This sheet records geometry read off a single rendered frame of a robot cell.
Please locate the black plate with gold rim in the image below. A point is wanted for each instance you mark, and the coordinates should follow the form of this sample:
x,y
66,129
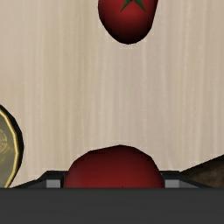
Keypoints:
x,y
8,148

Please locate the brown cutting board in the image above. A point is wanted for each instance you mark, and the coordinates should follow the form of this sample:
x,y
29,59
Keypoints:
x,y
208,173

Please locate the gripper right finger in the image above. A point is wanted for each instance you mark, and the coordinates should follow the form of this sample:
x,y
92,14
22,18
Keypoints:
x,y
175,179

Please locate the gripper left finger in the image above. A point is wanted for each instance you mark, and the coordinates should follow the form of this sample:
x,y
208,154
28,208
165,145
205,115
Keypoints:
x,y
51,179

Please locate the red tomato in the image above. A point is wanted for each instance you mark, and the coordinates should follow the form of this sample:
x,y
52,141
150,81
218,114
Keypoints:
x,y
113,169
128,20

